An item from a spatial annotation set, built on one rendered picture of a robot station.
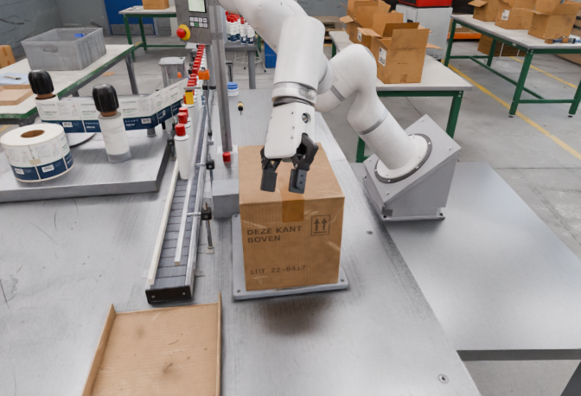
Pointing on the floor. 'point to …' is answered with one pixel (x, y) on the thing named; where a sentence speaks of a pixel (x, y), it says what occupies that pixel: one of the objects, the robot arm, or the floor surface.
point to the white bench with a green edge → (66, 83)
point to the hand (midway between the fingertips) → (281, 187)
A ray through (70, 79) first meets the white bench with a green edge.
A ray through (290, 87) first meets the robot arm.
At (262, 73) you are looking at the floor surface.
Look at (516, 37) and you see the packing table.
